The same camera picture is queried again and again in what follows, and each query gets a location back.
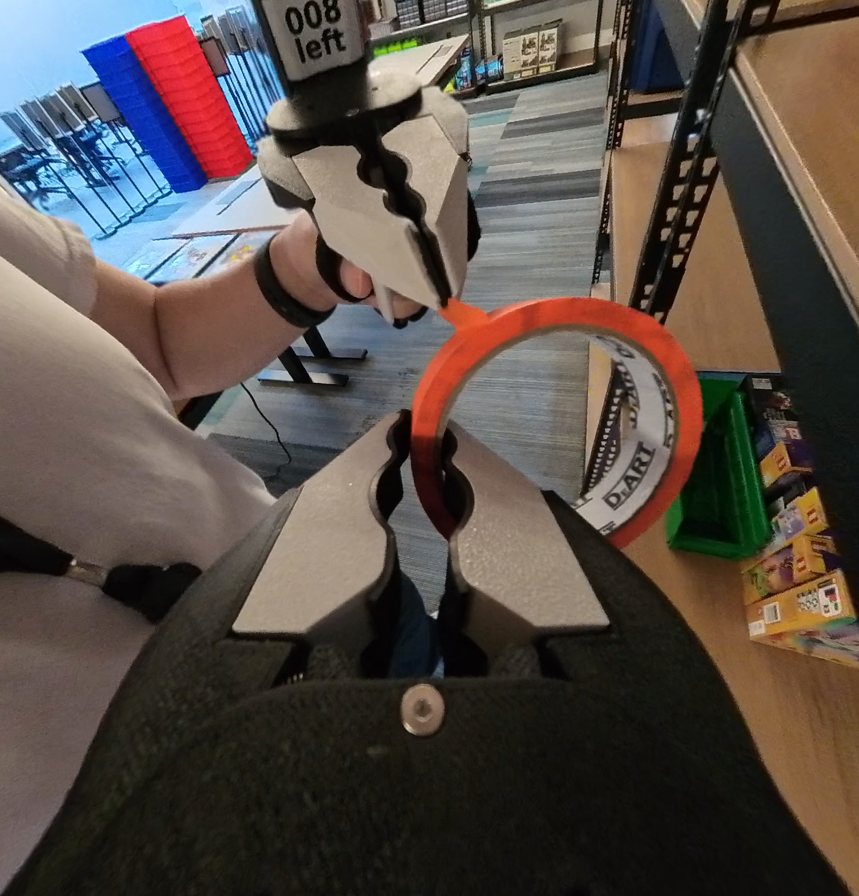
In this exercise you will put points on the stack of blue bins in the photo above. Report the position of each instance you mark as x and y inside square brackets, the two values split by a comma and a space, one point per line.
[136, 112]

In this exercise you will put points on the orange tape roll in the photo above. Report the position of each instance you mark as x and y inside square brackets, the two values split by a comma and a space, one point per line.
[541, 315]

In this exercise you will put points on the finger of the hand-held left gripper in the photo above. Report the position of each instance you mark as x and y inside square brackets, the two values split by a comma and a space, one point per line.
[359, 210]
[441, 196]

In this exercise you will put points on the white shirt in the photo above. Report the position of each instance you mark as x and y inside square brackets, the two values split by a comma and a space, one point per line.
[66, 420]

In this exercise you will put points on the stack of red bins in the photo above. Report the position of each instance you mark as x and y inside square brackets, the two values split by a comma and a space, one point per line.
[199, 91]

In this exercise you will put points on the person's left hand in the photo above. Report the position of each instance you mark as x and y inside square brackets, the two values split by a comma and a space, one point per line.
[348, 305]

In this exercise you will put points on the black wristband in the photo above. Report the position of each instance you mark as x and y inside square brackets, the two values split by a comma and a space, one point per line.
[282, 287]

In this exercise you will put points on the black metal rack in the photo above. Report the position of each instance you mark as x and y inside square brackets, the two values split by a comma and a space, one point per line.
[695, 154]

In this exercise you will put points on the background shelf unit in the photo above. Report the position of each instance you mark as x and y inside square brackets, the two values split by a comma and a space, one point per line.
[527, 49]

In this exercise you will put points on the green plastic bin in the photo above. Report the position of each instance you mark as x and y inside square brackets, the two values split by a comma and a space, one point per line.
[716, 490]

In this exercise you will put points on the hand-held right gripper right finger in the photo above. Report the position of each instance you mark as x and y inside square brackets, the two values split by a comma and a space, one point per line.
[530, 560]

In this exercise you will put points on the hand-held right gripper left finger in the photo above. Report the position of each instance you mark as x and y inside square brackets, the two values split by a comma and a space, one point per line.
[317, 560]

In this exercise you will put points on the person's left forearm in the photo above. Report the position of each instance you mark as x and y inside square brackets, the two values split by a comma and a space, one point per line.
[192, 329]

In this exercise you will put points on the black badge reel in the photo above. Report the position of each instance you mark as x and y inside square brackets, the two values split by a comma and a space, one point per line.
[150, 588]

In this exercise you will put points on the purple toy box yellow lid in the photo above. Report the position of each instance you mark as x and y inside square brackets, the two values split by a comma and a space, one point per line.
[782, 455]

